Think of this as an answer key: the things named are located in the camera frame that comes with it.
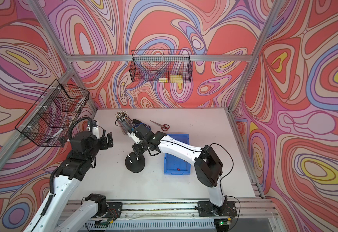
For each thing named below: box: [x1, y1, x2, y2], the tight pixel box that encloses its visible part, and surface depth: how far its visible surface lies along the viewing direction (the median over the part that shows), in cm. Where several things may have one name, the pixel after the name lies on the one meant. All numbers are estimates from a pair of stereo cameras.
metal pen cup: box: [114, 110, 133, 136], surface depth 95 cm
